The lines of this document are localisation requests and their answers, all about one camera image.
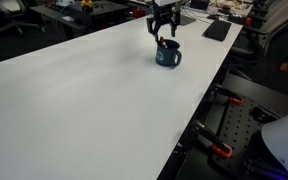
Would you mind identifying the far orange-handled black clamp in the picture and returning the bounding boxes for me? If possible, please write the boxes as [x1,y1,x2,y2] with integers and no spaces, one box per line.
[214,84,244,105]

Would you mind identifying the orange-handled black clamp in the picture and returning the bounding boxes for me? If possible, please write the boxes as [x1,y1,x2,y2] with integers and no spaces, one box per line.
[193,120,233,159]
[214,84,244,105]

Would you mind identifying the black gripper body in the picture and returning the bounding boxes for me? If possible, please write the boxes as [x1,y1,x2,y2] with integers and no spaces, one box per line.
[153,2,181,24]

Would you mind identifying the black office chair left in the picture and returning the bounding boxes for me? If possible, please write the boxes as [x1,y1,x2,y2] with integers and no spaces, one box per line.
[0,0,39,35]

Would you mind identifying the yellow red toy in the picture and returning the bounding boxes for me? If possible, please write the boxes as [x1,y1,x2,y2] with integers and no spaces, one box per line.
[80,0,93,13]

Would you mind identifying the red and white marker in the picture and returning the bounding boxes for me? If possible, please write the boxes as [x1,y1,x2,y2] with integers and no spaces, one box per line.
[160,36,168,49]

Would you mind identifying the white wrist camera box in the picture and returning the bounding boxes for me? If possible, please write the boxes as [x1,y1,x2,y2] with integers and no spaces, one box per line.
[153,0,181,6]

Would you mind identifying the grey monitor stand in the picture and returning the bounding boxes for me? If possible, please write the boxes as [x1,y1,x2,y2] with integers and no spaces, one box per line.
[180,0,194,26]

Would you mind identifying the dark blue ceramic mug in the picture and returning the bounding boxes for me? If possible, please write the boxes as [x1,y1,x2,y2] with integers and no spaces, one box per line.
[155,39,182,67]

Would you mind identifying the black side desk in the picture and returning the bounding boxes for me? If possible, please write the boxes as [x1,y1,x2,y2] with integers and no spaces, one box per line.
[31,0,129,39]

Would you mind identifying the near orange-handled black clamp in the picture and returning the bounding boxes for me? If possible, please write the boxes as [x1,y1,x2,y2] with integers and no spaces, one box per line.
[193,120,233,159]

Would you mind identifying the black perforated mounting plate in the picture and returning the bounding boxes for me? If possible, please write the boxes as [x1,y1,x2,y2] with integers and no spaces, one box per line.
[209,96,287,180]

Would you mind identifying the black keyboard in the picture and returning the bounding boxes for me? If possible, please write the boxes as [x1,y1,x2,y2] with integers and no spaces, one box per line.
[203,20,231,41]

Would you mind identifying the black office chair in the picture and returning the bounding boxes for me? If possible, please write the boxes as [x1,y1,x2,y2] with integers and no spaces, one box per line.
[0,0,39,35]
[229,0,288,76]

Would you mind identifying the black office chair right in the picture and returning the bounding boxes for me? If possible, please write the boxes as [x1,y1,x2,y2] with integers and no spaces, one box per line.
[229,0,288,76]

